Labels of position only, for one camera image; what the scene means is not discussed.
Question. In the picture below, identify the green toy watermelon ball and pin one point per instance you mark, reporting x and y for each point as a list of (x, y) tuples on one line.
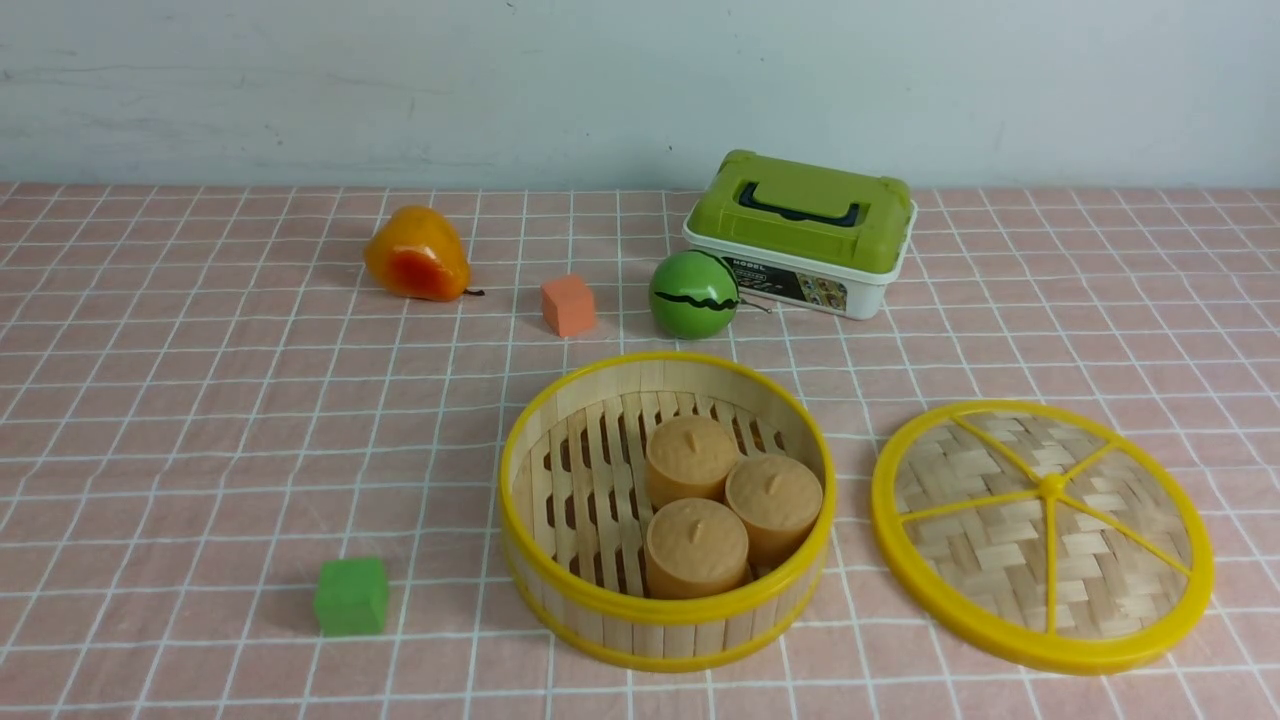
[(693, 295)]

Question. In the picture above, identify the yellow woven bamboo steamer lid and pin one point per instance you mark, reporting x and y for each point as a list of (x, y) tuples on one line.
[(1041, 536)]

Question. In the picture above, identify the orange yellow toy pear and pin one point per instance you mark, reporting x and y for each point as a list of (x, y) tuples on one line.
[(418, 254)]

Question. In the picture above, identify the orange foam cube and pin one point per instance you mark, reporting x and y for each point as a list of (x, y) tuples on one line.
[(568, 305)]

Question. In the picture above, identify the tan toy bun right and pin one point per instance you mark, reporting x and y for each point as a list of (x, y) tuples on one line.
[(778, 500)]

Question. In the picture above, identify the green lidded white storage box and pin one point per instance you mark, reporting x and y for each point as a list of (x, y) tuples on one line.
[(805, 235)]

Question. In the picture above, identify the green foam cube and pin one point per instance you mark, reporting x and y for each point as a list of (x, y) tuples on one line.
[(352, 597)]

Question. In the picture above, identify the tan toy bun back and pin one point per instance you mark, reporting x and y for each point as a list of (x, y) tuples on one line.
[(689, 456)]

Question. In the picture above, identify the tan toy bun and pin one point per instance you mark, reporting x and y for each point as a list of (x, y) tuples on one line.
[(693, 548), (689, 456), (778, 500)]

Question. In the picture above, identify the pink checked tablecloth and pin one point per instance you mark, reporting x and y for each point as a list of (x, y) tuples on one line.
[(206, 396)]

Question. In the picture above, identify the tan toy bun front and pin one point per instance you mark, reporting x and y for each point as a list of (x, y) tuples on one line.
[(693, 548)]

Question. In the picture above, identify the yellow bamboo steamer basket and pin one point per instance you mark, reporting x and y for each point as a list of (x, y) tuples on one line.
[(574, 510)]

